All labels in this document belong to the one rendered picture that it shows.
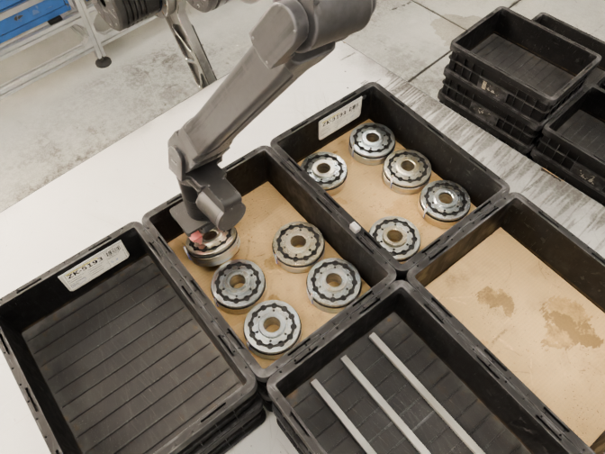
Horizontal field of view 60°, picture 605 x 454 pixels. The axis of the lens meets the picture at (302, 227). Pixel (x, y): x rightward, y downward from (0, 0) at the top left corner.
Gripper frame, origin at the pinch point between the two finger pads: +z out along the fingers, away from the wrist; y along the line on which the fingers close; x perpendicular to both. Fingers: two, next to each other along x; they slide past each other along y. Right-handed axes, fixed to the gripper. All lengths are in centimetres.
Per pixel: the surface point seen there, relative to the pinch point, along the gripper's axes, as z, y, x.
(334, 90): 19, 58, 30
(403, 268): -6.4, 21.7, -30.3
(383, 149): 1.8, 42.7, -3.9
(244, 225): 5.4, 8.0, 0.3
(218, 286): 2.1, -4.4, -9.5
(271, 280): 4.7, 4.9, -13.6
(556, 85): 38, 134, 0
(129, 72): 96, 40, 159
